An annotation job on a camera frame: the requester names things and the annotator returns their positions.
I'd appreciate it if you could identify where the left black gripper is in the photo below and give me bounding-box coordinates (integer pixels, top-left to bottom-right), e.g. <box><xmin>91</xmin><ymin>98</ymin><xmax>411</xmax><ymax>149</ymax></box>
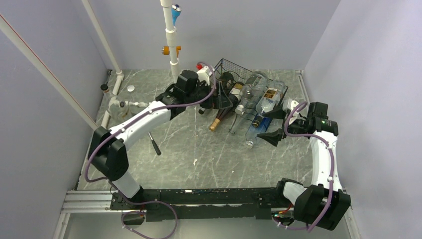
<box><xmin>186</xmin><ymin>82</ymin><xmax>232</xmax><ymax>110</ymax></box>

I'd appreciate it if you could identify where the clear bottle dark label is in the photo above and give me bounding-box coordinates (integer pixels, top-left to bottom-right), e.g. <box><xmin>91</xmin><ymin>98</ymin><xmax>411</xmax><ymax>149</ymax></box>
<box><xmin>235</xmin><ymin>71</ymin><xmax>269</xmax><ymax>116</ymax></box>

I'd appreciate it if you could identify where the clear bottle silver cap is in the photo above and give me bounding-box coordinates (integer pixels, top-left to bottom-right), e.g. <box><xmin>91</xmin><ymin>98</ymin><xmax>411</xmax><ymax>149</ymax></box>
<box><xmin>106</xmin><ymin>85</ymin><xmax>149</xmax><ymax>122</ymax></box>

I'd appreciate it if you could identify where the clear round cork-stoppered bottle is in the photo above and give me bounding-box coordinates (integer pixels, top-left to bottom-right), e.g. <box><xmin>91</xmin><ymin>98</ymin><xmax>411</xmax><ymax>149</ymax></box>
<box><xmin>100</xmin><ymin>84</ymin><xmax>112</xmax><ymax>99</ymax></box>

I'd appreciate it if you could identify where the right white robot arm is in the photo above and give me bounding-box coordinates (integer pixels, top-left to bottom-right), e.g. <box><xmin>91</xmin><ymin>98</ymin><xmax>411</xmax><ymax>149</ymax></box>
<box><xmin>258</xmin><ymin>100</ymin><xmax>351</xmax><ymax>232</ymax></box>

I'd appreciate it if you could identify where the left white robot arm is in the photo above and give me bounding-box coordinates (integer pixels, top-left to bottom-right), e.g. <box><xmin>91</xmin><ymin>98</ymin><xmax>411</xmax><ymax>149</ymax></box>
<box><xmin>87</xmin><ymin>68</ymin><xmax>235</xmax><ymax>209</ymax></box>

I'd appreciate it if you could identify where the dark green wine bottle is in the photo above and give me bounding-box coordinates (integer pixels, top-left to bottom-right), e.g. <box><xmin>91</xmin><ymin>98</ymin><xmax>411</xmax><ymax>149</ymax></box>
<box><xmin>198</xmin><ymin>72</ymin><xmax>234</xmax><ymax>115</ymax></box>

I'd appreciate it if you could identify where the dark gold-foil wine bottle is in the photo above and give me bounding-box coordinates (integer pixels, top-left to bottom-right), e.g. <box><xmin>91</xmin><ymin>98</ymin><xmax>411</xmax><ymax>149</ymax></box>
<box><xmin>209</xmin><ymin>82</ymin><xmax>244</xmax><ymax>131</ymax></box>

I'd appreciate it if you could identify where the blue square glass bottle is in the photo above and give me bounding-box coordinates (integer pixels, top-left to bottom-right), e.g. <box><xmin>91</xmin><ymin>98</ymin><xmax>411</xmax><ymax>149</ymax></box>
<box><xmin>245</xmin><ymin>115</ymin><xmax>272</xmax><ymax>149</ymax></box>

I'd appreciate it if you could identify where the clear square bottle black cap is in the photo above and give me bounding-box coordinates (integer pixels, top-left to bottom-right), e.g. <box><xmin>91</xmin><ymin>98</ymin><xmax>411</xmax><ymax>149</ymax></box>
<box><xmin>252</xmin><ymin>81</ymin><xmax>285</xmax><ymax>128</ymax></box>

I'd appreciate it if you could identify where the clear slim empty bottle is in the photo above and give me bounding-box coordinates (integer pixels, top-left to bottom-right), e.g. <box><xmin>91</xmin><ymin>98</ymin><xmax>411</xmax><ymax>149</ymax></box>
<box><xmin>228</xmin><ymin>113</ymin><xmax>253</xmax><ymax>135</ymax></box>

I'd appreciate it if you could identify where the orange pipe clamp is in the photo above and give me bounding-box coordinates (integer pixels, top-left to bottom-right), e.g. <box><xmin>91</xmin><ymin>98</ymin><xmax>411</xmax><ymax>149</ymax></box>
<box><xmin>161</xmin><ymin>45</ymin><xmax>182</xmax><ymax>56</ymax></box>

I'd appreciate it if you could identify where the blue pipe clip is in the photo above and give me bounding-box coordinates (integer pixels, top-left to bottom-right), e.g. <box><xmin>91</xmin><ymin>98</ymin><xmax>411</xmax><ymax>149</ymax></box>
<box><xmin>172</xmin><ymin>4</ymin><xmax>182</xmax><ymax>25</ymax></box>

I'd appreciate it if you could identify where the black wire wine rack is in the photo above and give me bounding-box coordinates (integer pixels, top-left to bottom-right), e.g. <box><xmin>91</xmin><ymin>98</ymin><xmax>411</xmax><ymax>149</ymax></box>
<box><xmin>216</xmin><ymin>59</ymin><xmax>288</xmax><ymax>114</ymax></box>

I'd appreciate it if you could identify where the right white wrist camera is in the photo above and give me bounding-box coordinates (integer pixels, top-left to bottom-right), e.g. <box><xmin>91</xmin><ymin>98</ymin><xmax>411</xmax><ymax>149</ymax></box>
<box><xmin>282</xmin><ymin>98</ymin><xmax>299</xmax><ymax>116</ymax></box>

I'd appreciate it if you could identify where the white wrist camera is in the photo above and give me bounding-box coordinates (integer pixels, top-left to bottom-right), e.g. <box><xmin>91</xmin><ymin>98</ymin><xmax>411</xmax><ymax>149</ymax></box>
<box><xmin>282</xmin><ymin>98</ymin><xmax>299</xmax><ymax>116</ymax></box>
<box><xmin>196</xmin><ymin>63</ymin><xmax>214</xmax><ymax>85</ymax></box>

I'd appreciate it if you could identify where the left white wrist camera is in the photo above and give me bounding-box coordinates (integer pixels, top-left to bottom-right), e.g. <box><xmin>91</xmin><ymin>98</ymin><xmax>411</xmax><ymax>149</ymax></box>
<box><xmin>196</xmin><ymin>63</ymin><xmax>214</xmax><ymax>85</ymax></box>

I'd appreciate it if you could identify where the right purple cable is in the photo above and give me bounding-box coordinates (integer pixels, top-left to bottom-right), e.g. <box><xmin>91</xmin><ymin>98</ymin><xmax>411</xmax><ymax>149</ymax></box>
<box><xmin>272</xmin><ymin>101</ymin><xmax>335</xmax><ymax>233</ymax></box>

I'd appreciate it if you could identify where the purple cable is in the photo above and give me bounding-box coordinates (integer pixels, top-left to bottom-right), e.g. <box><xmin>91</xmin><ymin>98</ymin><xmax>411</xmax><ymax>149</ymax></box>
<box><xmin>272</xmin><ymin>101</ymin><xmax>335</xmax><ymax>233</ymax></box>
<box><xmin>84</xmin><ymin>62</ymin><xmax>217</xmax><ymax>239</ymax></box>

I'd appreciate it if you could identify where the black handled metal tool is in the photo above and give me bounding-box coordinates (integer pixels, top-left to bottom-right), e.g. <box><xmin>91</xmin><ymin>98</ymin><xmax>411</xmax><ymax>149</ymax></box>
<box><xmin>148</xmin><ymin>132</ymin><xmax>162</xmax><ymax>156</ymax></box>

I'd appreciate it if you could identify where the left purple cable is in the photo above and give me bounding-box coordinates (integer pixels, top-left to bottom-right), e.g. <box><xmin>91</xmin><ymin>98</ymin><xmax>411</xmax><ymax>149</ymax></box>
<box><xmin>84</xmin><ymin>62</ymin><xmax>217</xmax><ymax>239</ymax></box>

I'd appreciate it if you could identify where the aluminium frame rail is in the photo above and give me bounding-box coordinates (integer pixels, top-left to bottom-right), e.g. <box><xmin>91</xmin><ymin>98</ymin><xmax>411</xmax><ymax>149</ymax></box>
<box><xmin>52</xmin><ymin>71</ymin><xmax>363</xmax><ymax>239</ymax></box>

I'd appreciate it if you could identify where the white PVC pipe frame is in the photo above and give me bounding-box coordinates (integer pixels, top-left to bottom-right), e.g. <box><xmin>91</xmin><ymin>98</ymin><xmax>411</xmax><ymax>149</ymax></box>
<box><xmin>0</xmin><ymin>0</ymin><xmax>181</xmax><ymax>129</ymax></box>

